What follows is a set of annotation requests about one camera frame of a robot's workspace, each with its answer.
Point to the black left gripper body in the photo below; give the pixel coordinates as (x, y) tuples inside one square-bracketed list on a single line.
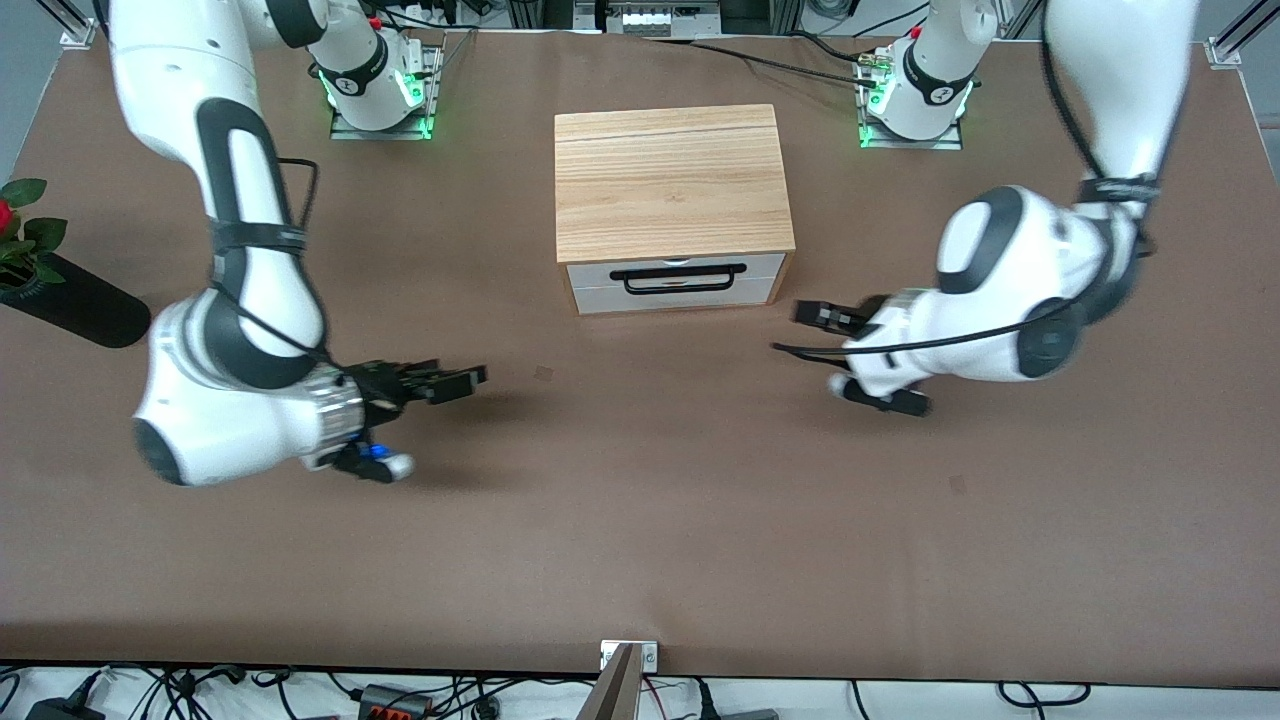
[(862, 313)]

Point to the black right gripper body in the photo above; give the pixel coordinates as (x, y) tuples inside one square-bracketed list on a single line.
[(386, 385)]

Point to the light wooden drawer cabinet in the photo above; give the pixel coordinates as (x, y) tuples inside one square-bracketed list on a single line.
[(670, 180)]

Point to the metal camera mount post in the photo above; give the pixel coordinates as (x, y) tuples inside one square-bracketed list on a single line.
[(622, 690)]

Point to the black power adapter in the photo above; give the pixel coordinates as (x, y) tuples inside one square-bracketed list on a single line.
[(62, 711)]

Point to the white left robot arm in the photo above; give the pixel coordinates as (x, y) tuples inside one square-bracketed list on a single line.
[(1000, 320)]

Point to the black orange connector block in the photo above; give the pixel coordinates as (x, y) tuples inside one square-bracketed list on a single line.
[(395, 704)]

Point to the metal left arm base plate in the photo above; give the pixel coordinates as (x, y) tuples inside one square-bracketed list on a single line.
[(950, 144)]

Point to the black vase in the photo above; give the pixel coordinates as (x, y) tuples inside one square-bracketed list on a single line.
[(85, 315)]

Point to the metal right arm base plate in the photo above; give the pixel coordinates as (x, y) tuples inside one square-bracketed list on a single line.
[(432, 95)]

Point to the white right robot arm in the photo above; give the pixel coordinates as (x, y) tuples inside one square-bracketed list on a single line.
[(240, 330)]

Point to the metal table corner bracket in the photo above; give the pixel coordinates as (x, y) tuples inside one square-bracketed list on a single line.
[(80, 32), (1224, 52)]

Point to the white power strip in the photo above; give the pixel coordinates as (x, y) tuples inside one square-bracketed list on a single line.
[(645, 18)]

